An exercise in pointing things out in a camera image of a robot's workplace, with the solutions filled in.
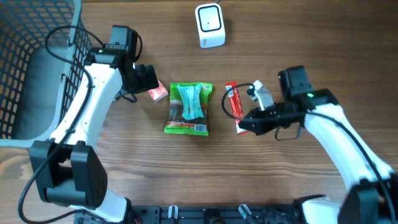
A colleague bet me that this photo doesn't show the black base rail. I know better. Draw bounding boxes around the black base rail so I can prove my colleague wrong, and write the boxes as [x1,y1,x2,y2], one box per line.
[73,203,351,224]

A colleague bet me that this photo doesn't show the small red white box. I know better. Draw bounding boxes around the small red white box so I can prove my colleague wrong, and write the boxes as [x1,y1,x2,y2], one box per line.
[148,80,169,101]

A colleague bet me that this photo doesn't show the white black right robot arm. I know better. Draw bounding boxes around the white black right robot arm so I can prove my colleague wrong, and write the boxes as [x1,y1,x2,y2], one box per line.
[239,66,397,223]

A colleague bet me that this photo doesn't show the red snack stick packet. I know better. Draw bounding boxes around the red snack stick packet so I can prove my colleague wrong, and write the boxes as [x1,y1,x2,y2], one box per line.
[225,82,244,118]

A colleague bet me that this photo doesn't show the teal packet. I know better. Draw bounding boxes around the teal packet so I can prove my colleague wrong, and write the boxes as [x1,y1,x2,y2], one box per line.
[177,84,204,120]

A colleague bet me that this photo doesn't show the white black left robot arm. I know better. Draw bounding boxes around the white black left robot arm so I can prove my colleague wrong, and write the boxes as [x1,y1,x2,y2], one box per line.
[29,26,159,223]

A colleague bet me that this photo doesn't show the white barcode scanner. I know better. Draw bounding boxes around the white barcode scanner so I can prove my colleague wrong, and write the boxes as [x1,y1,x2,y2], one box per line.
[195,2,226,49]

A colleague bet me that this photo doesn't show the grey plastic mesh basket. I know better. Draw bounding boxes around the grey plastic mesh basket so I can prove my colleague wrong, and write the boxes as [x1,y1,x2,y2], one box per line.
[1,0,91,148]

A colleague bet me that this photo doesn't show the green candy bag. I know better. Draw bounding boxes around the green candy bag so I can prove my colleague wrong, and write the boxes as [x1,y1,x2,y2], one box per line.
[164,82,213,136]

